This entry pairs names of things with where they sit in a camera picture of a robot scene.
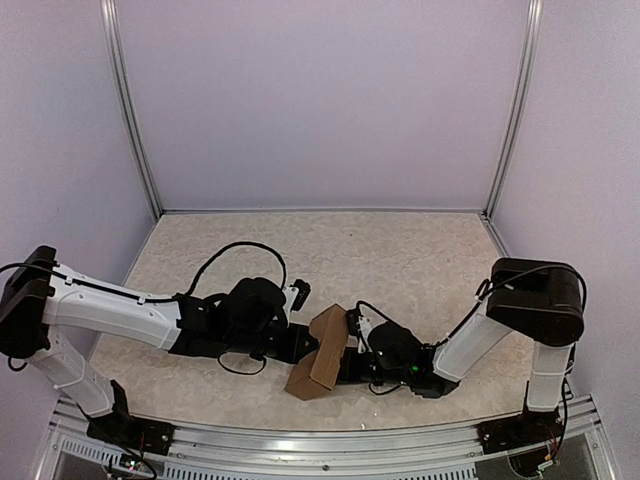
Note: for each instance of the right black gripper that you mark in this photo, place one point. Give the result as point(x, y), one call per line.
point(347, 371)

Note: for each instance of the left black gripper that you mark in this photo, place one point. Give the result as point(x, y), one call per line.
point(293, 353)

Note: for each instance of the brown cardboard box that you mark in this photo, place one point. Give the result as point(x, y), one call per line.
point(315, 375)

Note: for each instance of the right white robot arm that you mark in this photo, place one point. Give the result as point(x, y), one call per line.
point(541, 300)

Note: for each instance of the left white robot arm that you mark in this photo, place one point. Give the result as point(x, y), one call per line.
point(42, 296)

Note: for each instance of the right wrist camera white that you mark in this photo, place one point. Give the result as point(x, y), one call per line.
point(359, 327)

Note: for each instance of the front aluminium frame rail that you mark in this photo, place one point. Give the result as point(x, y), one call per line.
point(446, 451)

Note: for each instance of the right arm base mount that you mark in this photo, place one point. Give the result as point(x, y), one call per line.
point(521, 430)

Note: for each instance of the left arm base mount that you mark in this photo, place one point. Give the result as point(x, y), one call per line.
point(140, 434)

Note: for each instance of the right aluminium frame post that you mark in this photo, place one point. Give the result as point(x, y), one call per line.
point(517, 107)

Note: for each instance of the aluminium frame post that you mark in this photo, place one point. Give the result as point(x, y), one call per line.
point(115, 49)
point(517, 107)

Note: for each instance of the left aluminium frame post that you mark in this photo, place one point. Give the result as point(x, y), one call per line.
point(115, 49)

